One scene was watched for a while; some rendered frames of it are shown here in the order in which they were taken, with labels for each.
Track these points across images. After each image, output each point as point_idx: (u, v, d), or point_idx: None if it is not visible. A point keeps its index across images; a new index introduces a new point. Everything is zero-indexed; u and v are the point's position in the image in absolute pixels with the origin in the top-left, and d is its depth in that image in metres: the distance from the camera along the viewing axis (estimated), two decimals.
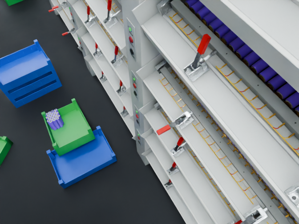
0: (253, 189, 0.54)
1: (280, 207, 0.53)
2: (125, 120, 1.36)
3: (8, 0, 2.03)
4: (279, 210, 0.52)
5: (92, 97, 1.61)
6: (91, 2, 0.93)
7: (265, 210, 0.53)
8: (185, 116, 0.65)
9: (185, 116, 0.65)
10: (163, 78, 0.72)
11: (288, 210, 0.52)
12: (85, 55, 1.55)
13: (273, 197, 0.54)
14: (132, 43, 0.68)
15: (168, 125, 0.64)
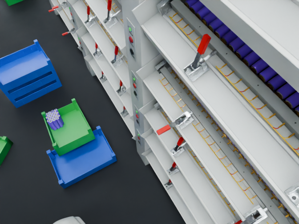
0: (253, 189, 0.54)
1: (280, 207, 0.53)
2: (125, 120, 1.36)
3: (8, 0, 2.03)
4: (279, 210, 0.52)
5: (92, 97, 1.61)
6: (91, 2, 0.93)
7: (265, 210, 0.53)
8: (185, 116, 0.65)
9: (185, 116, 0.65)
10: (163, 78, 0.72)
11: (288, 210, 0.52)
12: (85, 55, 1.55)
13: (273, 197, 0.54)
14: (132, 43, 0.68)
15: (168, 125, 0.64)
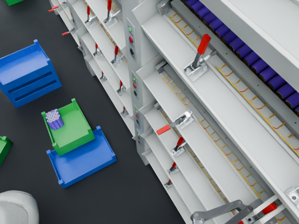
0: (261, 184, 0.54)
1: None
2: (125, 120, 1.36)
3: (8, 0, 2.03)
4: None
5: (92, 97, 1.61)
6: (91, 2, 0.93)
7: None
8: (185, 116, 0.65)
9: (185, 116, 0.65)
10: (167, 76, 0.71)
11: None
12: (85, 55, 1.55)
13: None
14: (132, 43, 0.68)
15: (168, 125, 0.64)
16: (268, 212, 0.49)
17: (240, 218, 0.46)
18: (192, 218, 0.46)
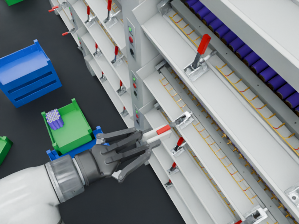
0: (253, 189, 0.54)
1: (280, 207, 0.53)
2: (125, 120, 1.36)
3: (8, 0, 2.03)
4: (279, 210, 0.52)
5: (92, 97, 1.61)
6: (91, 2, 0.93)
7: (265, 210, 0.53)
8: (185, 116, 0.65)
9: (185, 116, 0.65)
10: (163, 78, 0.72)
11: (288, 210, 0.52)
12: (85, 55, 1.55)
13: (273, 197, 0.54)
14: (132, 43, 0.68)
15: (168, 125, 0.64)
16: None
17: (131, 138, 0.62)
18: (96, 139, 0.62)
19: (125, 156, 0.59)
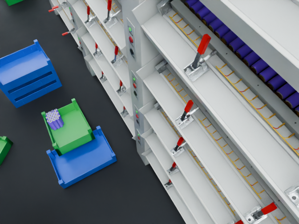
0: (261, 184, 0.54)
1: None
2: (125, 120, 1.36)
3: (8, 0, 2.03)
4: None
5: (92, 97, 1.61)
6: (91, 2, 0.93)
7: None
8: (191, 112, 0.65)
9: (191, 113, 0.65)
10: (169, 74, 0.71)
11: None
12: (85, 55, 1.55)
13: None
14: (132, 43, 0.68)
15: (187, 109, 0.63)
16: (268, 212, 0.49)
17: None
18: None
19: None
